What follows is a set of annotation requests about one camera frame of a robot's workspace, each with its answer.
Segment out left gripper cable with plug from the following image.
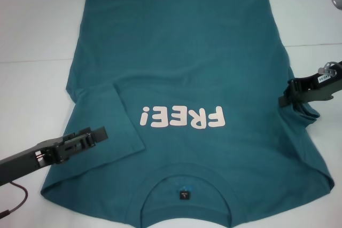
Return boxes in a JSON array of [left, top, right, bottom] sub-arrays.
[[0, 181, 29, 217]]

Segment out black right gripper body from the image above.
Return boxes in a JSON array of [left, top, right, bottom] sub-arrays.
[[290, 61, 342, 98]]

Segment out gripper cable with plug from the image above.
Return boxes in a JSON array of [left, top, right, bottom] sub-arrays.
[[0, 181, 29, 217], [317, 61, 339, 77]]

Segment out right gripper cable with plug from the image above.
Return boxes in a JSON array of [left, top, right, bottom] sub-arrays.
[[317, 61, 339, 77]]

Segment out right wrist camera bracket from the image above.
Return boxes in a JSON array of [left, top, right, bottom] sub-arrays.
[[295, 89, 337, 104]]

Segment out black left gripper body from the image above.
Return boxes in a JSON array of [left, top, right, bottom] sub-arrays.
[[0, 135, 67, 178]]

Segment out teal t-shirt with FREE print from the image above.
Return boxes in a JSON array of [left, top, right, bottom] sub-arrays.
[[40, 0, 336, 228]]

